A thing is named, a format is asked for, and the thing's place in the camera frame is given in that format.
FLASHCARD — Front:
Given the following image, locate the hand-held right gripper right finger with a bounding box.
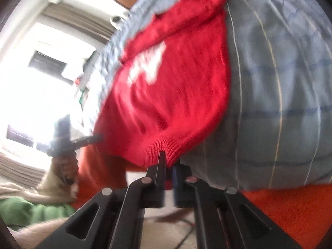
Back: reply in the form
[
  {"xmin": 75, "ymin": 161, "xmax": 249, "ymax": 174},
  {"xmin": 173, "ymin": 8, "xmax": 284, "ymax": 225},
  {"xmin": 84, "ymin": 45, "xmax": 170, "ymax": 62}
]
[{"xmin": 172, "ymin": 161, "xmax": 303, "ymax": 249}]

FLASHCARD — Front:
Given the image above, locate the beige curtain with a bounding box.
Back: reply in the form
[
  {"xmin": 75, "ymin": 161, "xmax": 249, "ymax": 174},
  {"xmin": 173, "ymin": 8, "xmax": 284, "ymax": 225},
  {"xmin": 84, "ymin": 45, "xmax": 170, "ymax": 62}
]
[
  {"xmin": 0, "ymin": 149, "xmax": 46, "ymax": 184},
  {"xmin": 42, "ymin": 3, "xmax": 116, "ymax": 42}
]

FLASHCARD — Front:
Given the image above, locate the orange fleece blanket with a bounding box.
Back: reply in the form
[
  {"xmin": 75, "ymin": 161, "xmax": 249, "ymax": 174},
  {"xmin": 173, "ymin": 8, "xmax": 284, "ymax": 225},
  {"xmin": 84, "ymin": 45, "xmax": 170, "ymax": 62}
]
[{"xmin": 71, "ymin": 145, "xmax": 332, "ymax": 249}]

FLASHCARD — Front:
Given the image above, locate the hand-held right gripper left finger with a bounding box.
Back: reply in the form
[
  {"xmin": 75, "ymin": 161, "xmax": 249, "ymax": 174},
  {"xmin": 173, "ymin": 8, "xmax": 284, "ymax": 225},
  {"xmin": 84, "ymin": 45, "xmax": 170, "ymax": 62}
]
[{"xmin": 34, "ymin": 151, "xmax": 166, "ymax": 249}]

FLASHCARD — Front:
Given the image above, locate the grey plaid blanket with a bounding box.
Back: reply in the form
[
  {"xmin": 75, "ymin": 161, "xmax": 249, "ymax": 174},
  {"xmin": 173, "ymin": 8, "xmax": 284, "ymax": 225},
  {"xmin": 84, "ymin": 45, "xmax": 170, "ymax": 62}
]
[{"xmin": 97, "ymin": 0, "xmax": 332, "ymax": 191}]

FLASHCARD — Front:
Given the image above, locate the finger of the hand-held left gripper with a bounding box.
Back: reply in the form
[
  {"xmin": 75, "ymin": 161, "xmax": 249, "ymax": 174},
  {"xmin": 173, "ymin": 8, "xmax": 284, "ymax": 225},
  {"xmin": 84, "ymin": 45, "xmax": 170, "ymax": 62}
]
[{"xmin": 74, "ymin": 134, "xmax": 103, "ymax": 147}]

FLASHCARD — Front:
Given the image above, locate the window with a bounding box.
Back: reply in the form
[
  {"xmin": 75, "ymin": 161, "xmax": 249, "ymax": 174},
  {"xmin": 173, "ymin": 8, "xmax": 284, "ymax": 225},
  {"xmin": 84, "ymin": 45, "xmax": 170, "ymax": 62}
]
[{"xmin": 0, "ymin": 22, "xmax": 105, "ymax": 161}]

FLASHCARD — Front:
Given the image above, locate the person's left forearm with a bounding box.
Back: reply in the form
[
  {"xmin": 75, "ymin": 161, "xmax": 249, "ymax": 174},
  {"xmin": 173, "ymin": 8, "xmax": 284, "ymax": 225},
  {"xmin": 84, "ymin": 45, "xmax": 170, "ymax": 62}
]
[{"xmin": 0, "ymin": 168, "xmax": 76, "ymax": 206}]

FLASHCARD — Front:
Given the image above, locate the green garment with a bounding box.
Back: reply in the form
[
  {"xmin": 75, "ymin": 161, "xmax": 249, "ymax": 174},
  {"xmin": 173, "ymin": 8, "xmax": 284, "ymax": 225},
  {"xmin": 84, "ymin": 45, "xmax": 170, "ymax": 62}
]
[{"xmin": 0, "ymin": 197, "xmax": 76, "ymax": 232}]

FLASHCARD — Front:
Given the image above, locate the person's left hand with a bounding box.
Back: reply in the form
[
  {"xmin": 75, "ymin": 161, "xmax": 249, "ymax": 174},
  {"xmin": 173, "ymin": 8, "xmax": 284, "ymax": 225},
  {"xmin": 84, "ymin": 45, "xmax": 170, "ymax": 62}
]
[{"xmin": 50, "ymin": 153, "xmax": 79, "ymax": 200}]

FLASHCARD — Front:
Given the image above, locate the white round device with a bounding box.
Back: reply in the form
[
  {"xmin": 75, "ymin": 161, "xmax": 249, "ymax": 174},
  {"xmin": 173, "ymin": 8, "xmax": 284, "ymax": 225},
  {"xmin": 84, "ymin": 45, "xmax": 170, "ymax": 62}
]
[{"xmin": 109, "ymin": 15, "xmax": 123, "ymax": 27}]

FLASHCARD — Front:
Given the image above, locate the red knit sweater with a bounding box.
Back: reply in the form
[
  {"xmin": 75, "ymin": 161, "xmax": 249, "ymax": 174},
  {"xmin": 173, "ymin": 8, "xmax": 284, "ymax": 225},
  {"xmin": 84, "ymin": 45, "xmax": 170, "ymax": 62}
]
[{"xmin": 92, "ymin": 0, "xmax": 232, "ymax": 190}]

